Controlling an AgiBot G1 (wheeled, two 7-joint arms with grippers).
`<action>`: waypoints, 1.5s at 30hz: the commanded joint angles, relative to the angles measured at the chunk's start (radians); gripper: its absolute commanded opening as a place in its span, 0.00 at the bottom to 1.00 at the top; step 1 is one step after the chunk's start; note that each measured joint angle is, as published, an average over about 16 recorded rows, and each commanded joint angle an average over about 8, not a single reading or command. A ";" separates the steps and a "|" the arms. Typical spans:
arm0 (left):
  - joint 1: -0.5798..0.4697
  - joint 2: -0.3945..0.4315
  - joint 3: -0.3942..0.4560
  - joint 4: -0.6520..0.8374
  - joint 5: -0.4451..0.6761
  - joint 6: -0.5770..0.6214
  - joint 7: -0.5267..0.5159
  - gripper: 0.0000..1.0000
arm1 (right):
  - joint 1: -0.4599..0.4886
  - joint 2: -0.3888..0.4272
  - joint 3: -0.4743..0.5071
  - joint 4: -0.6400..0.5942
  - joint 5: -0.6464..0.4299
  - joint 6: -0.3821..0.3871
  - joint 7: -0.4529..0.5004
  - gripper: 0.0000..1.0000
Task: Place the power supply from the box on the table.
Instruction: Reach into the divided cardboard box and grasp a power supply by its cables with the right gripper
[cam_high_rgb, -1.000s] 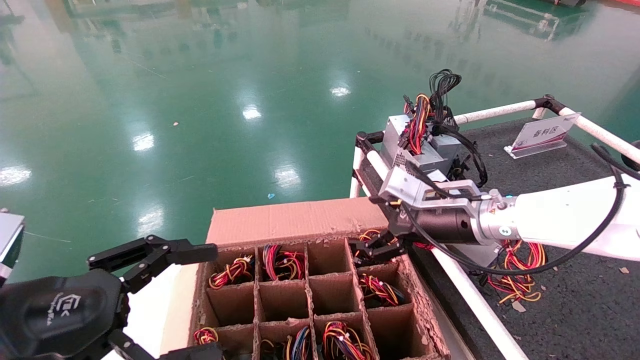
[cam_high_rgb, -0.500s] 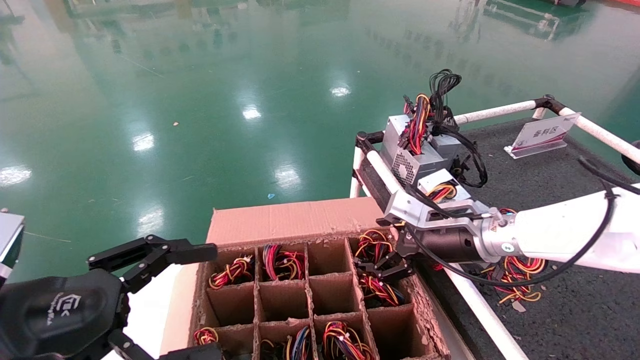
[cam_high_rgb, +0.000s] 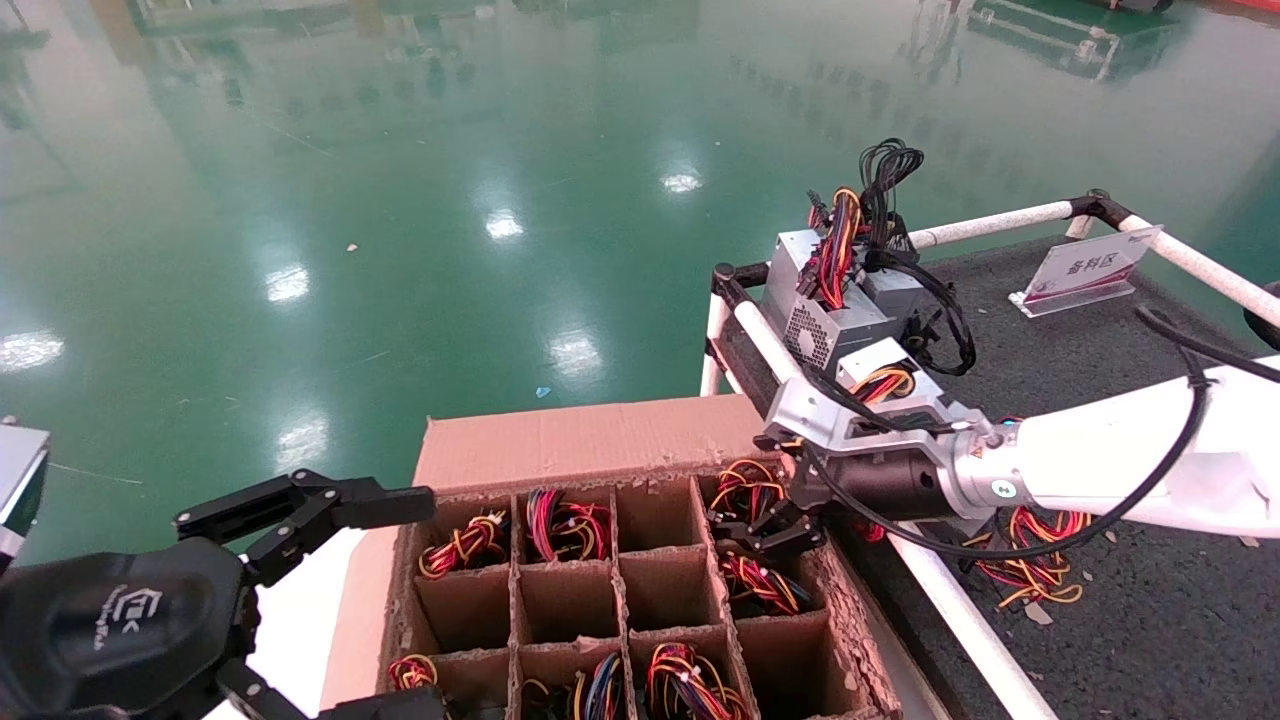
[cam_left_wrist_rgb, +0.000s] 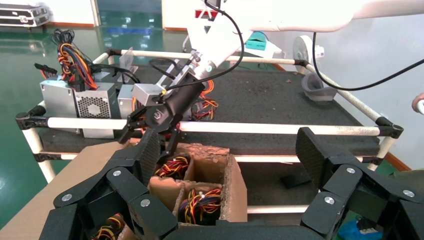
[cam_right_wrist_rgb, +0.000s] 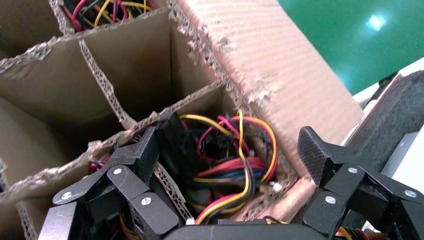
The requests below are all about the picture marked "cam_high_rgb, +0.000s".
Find cardboard box with dividers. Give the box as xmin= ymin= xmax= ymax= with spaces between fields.
xmin=320 ymin=393 xmax=906 ymax=720

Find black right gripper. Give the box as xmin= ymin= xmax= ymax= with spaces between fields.
xmin=706 ymin=438 xmax=968 ymax=564

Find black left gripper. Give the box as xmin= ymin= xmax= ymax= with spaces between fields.
xmin=0 ymin=538 xmax=448 ymax=720

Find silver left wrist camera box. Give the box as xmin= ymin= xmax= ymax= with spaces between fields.
xmin=0 ymin=418 xmax=51 ymax=576

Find power supply with black cables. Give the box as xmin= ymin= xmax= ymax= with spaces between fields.
xmin=856 ymin=138 xmax=978 ymax=379

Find silver power supply coloured wires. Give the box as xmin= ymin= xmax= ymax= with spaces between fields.
xmin=417 ymin=508 xmax=511 ymax=581
xmin=643 ymin=641 xmax=749 ymax=720
xmin=386 ymin=653 xmax=439 ymax=693
xmin=522 ymin=487 xmax=613 ymax=563
xmin=838 ymin=338 xmax=943 ymax=406
xmin=968 ymin=505 xmax=1093 ymax=611
xmin=520 ymin=650 xmax=629 ymax=720
xmin=722 ymin=552 xmax=813 ymax=616
xmin=708 ymin=458 xmax=793 ymax=533

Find silver power supply plain face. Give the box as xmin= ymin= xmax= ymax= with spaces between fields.
xmin=763 ymin=230 xmax=831 ymax=313

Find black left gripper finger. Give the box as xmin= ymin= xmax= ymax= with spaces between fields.
xmin=175 ymin=468 xmax=437 ymax=589

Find white pipe cart frame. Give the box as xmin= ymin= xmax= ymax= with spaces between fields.
xmin=700 ymin=188 xmax=1280 ymax=720

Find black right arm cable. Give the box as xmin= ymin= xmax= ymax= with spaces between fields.
xmin=795 ymin=305 xmax=1280 ymax=563

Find black foam cart mat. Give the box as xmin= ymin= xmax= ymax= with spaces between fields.
xmin=715 ymin=236 xmax=1280 ymax=720

